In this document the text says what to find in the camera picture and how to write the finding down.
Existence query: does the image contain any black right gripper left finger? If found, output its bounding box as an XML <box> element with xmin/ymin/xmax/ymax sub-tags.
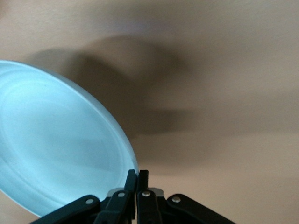
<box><xmin>29</xmin><ymin>169</ymin><xmax>138</xmax><ymax>224</ymax></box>

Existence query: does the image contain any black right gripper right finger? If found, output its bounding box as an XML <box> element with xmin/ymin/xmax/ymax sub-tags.
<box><xmin>136</xmin><ymin>170</ymin><xmax>235</xmax><ymax>224</ymax></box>

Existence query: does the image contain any blue plate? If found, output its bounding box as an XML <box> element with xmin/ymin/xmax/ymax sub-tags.
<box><xmin>0</xmin><ymin>60</ymin><xmax>139</xmax><ymax>217</ymax></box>

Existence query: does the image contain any brown table cover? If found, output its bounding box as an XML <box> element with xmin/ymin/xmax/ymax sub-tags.
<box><xmin>0</xmin><ymin>0</ymin><xmax>299</xmax><ymax>224</ymax></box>

